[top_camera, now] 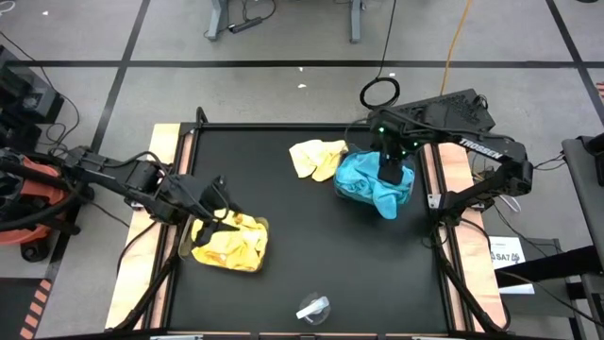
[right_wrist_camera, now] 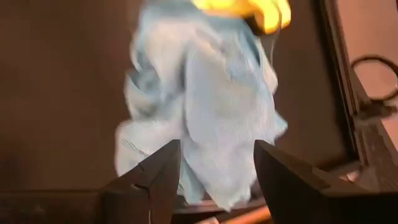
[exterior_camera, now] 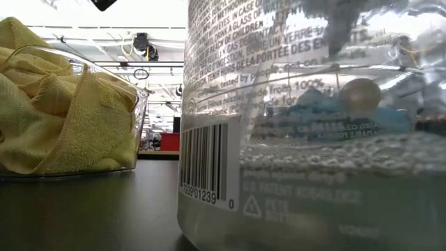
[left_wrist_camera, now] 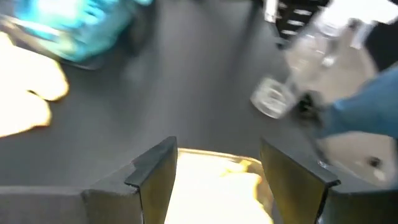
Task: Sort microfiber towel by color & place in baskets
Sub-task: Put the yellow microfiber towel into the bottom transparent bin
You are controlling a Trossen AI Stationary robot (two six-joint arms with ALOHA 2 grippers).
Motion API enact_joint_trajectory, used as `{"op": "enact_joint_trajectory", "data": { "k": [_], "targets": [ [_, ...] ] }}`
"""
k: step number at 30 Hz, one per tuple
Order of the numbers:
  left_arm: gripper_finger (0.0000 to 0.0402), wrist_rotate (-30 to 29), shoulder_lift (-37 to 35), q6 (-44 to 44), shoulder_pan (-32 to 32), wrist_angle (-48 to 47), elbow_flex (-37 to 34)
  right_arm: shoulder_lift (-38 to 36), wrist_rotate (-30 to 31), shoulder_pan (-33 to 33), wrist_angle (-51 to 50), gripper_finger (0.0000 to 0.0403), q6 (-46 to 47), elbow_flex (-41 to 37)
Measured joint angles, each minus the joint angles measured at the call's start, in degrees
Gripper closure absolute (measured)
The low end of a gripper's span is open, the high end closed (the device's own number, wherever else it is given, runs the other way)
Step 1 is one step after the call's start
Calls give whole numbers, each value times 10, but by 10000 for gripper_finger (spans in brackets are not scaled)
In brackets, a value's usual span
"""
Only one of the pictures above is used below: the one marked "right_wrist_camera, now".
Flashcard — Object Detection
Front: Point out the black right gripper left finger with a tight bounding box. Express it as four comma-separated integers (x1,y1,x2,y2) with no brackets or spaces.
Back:
0,139,182,224

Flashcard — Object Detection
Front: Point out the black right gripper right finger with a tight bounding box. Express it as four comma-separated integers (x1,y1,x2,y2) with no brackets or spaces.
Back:
253,139,398,224

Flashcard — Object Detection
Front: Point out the blue microfiber towel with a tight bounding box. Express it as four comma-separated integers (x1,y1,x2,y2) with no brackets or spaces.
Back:
114,0,289,213

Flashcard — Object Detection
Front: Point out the yellow microfiber towel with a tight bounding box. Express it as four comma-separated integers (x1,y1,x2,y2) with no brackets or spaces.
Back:
191,0,292,35

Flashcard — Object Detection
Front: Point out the light wooden side board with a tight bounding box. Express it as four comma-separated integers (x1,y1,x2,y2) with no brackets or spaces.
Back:
198,205,273,224

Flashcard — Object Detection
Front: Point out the black coiled cable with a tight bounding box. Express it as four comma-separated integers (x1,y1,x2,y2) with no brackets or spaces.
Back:
350,55,398,102

